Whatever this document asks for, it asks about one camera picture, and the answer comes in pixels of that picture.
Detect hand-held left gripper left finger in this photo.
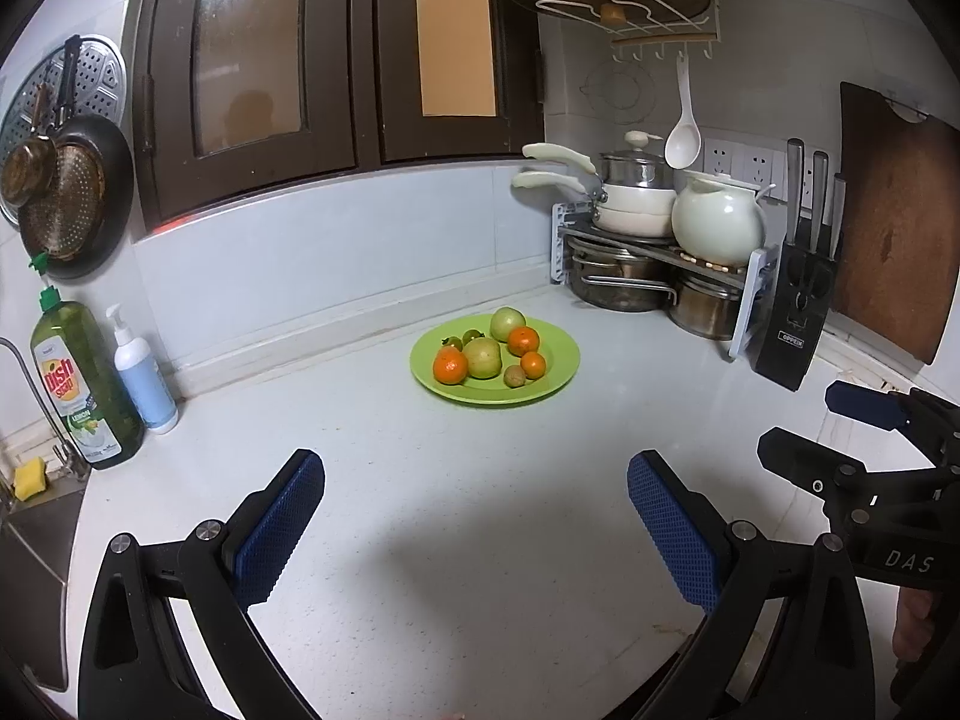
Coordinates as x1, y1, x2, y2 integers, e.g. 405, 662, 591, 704
77, 448, 327, 720

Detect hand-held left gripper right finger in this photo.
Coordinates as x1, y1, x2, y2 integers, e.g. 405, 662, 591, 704
626, 450, 875, 720

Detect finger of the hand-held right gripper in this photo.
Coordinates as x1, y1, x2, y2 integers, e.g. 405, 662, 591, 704
756, 426, 960, 533
825, 381, 960, 466

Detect green plate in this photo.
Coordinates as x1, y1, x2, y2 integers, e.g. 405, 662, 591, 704
410, 313, 582, 408

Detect large green guava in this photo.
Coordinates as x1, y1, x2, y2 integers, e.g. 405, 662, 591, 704
461, 337, 503, 380

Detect person's right hand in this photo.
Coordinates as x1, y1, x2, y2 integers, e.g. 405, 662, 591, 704
892, 586, 935, 661

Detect black knife block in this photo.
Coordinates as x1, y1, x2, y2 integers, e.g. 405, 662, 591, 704
754, 232, 845, 392

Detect white metal shelf rack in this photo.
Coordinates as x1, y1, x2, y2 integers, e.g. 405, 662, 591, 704
551, 201, 779, 359

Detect brown wooden cutting board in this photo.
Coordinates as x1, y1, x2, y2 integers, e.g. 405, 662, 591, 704
829, 81, 960, 367

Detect white blue pump bottle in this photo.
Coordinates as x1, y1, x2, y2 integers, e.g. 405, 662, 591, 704
105, 304, 179, 434

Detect wooden bead trivet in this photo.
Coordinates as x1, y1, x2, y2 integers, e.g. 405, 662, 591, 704
679, 255, 751, 275

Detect metal faucet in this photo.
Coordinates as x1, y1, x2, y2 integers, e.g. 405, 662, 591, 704
0, 337, 95, 481

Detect white ceramic pot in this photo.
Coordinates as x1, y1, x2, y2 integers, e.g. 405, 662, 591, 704
670, 171, 773, 265

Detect green dish soap bottle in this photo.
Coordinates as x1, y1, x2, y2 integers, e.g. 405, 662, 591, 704
27, 253, 145, 471

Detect steel sink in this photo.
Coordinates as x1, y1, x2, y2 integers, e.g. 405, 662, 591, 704
0, 491, 83, 691

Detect yellow sponge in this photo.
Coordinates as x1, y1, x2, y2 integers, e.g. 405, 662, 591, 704
13, 457, 47, 502

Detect white power outlet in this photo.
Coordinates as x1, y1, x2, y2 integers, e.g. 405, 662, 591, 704
739, 146, 777, 188
701, 136, 740, 181

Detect large cream pan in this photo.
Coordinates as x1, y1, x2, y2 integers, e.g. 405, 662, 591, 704
512, 171, 677, 239

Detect white ladle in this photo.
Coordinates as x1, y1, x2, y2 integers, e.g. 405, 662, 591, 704
664, 52, 704, 170

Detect small steel saucepan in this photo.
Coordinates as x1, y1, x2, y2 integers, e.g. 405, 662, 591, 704
600, 157, 674, 190

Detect glass lid cream knob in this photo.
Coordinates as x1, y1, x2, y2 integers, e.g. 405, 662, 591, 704
600, 131, 665, 166

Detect black frying pan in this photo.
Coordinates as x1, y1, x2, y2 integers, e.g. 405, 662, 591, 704
16, 36, 136, 282

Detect small cream pan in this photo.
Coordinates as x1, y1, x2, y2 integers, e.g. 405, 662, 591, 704
521, 142, 677, 211

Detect copper mesh strainer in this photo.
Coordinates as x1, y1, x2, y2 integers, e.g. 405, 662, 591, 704
21, 136, 106, 263

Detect small copper saucepan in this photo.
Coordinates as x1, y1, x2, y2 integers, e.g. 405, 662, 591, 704
0, 82, 57, 207

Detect dark wooden glass-door cabinet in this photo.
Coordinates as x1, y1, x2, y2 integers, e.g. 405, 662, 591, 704
124, 0, 545, 245

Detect perforated metal steamer tray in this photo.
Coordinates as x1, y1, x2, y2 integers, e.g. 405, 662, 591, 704
0, 34, 128, 230

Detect steel handle knife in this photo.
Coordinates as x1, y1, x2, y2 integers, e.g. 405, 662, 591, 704
784, 139, 806, 248
806, 151, 830, 248
829, 174, 847, 252

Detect steel pot with wire handle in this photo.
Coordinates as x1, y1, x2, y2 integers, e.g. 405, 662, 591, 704
568, 236, 672, 314

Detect wire trivet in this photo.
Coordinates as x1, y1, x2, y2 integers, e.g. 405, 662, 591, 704
579, 60, 661, 127

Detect white wire wall rack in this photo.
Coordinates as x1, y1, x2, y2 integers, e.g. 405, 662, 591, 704
499, 0, 725, 65

